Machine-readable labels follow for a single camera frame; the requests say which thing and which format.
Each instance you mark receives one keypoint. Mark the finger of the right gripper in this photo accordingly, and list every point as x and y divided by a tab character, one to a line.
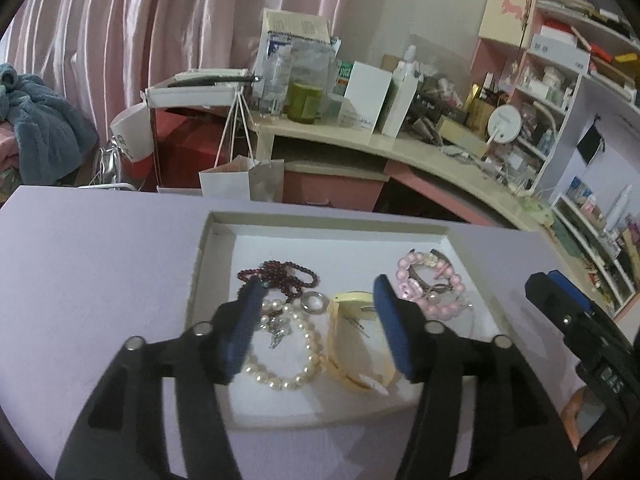
571	289
551	301

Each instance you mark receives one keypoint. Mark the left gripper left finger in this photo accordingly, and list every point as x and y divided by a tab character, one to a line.
233	326

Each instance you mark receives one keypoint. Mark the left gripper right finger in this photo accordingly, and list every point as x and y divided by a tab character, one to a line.
412	347

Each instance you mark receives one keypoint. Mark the yellow wide bangle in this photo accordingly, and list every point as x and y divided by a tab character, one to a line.
357	355

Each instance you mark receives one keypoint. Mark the silver cuff bangle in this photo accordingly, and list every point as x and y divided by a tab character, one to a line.
435	261

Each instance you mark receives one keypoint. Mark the white jewelry tray box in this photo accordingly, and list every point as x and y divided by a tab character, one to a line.
323	357

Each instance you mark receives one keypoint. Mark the right hand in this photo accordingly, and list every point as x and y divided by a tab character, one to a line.
605	449

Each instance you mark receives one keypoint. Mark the white paper shopping bag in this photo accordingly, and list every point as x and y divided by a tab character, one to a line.
242	177

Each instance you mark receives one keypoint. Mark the round white mirror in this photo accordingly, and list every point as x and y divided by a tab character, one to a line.
503	127

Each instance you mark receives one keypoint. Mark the cream curved desk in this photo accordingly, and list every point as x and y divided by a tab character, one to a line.
460	187

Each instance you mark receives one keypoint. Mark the red cabinet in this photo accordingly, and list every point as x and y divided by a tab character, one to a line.
187	142

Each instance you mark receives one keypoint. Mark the pink white bookshelf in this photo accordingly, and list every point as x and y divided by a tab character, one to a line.
578	149

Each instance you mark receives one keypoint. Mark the white mug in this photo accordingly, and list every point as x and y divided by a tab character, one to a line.
131	131

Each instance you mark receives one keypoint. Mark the white carton box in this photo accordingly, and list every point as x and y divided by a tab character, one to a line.
364	97

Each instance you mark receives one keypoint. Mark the green glass jar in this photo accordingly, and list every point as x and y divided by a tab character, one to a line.
303	102

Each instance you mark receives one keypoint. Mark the white tall bottle box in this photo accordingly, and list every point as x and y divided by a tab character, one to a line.
399	102

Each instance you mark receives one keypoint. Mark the pile of clothes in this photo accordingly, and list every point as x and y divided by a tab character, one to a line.
53	138

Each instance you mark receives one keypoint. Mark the pink curtain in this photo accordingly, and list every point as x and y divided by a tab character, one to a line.
100	54

